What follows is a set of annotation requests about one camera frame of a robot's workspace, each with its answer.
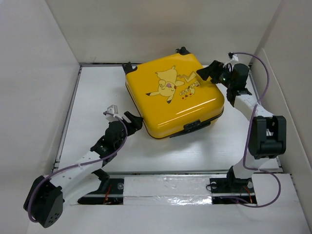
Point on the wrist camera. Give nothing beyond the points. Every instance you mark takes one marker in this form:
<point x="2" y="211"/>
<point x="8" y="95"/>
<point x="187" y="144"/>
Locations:
<point x="233" y="59"/>
<point x="111" y="112"/>

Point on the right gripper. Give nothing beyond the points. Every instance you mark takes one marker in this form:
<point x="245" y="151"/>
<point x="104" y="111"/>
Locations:
<point x="212" y="70"/>

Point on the metal base rail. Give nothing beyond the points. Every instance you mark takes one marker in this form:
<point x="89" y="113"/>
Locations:
<point x="171" y="190"/>

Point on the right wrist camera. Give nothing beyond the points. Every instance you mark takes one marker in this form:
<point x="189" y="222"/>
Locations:
<point x="233" y="59"/>

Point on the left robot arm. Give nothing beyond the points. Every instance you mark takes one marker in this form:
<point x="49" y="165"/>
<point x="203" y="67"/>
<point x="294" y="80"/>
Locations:
<point x="46" y="198"/>

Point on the yellow hard-shell suitcase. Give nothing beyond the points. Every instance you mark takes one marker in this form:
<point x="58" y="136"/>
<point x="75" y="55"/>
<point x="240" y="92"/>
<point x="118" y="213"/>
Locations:
<point x="169" y="96"/>

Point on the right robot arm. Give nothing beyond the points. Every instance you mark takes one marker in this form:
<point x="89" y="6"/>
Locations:
<point x="266" y="137"/>

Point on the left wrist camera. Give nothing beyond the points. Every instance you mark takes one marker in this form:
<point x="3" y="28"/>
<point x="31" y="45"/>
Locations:
<point x="111" y="112"/>

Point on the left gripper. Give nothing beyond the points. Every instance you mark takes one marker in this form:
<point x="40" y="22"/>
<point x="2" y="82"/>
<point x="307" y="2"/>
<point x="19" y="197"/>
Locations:
<point x="134" y="125"/>

